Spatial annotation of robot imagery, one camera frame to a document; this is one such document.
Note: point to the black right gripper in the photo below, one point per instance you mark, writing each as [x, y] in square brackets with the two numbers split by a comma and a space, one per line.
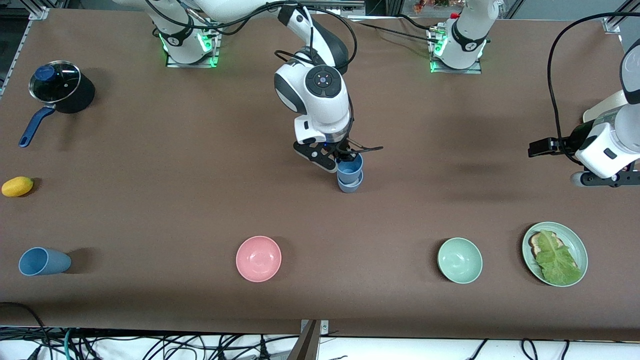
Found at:
[345, 148]

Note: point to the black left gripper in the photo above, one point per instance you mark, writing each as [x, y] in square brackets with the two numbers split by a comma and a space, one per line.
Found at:
[570, 141]

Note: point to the blue plastic cup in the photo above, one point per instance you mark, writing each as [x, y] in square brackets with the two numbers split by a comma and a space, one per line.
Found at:
[351, 167]
[350, 187]
[45, 261]

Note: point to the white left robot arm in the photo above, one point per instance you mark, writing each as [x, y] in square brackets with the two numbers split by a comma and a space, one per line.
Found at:
[467, 30]

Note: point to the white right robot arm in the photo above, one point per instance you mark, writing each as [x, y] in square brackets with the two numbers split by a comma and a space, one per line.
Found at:
[320, 100]

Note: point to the cream rounded board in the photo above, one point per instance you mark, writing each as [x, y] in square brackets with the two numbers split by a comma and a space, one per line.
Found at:
[602, 107]

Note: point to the toast slice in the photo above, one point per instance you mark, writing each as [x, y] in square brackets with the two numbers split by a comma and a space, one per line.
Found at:
[537, 244]

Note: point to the green plate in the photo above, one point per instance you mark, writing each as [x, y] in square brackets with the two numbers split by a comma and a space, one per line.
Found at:
[577, 245]

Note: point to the green lettuce leaf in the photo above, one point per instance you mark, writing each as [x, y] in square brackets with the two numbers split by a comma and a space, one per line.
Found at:
[559, 262]

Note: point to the pink bowl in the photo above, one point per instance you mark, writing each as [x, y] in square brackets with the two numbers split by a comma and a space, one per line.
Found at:
[258, 259]

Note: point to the mint green bowl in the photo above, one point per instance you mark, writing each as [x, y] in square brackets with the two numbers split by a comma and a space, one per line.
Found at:
[460, 260]

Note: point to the orange toy food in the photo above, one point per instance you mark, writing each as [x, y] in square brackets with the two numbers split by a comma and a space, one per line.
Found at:
[419, 6]

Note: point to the aluminium strut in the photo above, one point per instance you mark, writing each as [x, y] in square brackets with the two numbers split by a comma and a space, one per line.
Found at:
[305, 347]

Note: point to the yellow lemon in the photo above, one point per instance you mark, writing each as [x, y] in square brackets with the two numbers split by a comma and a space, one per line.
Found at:
[17, 186]

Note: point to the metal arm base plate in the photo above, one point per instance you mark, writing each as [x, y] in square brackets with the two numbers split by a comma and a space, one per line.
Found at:
[434, 52]
[216, 50]

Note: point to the aluminium frame corner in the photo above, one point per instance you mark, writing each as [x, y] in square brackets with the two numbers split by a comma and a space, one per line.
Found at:
[612, 24]

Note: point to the aluminium frame crossbar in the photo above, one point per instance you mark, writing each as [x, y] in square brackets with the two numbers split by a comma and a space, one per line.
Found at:
[345, 5]

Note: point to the small metal bracket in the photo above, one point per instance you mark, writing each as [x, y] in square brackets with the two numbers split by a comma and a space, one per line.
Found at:
[324, 327]

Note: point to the aluminium frame rail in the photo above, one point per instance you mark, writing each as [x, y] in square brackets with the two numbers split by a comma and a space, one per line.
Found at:
[37, 12]

